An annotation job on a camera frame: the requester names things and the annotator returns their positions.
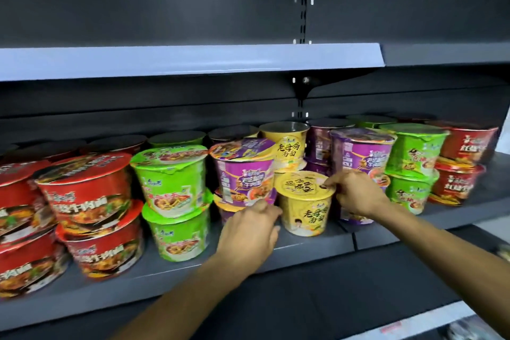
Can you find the person's right hand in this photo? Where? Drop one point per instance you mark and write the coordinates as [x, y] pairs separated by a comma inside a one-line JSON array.
[[358, 192]]

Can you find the person's left hand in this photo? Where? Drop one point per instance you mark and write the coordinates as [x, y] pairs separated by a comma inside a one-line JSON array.
[[247, 240]]

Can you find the dark metal store shelving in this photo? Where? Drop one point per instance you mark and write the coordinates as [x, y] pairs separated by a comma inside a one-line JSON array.
[[159, 5]]

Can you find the person's left forearm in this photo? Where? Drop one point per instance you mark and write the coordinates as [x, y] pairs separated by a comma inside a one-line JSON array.
[[175, 308]]

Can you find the person's right forearm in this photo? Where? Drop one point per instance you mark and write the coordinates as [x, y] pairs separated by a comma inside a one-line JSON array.
[[446, 260]]

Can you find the red price tag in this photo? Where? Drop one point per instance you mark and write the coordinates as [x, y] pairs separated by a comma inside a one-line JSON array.
[[391, 327]]

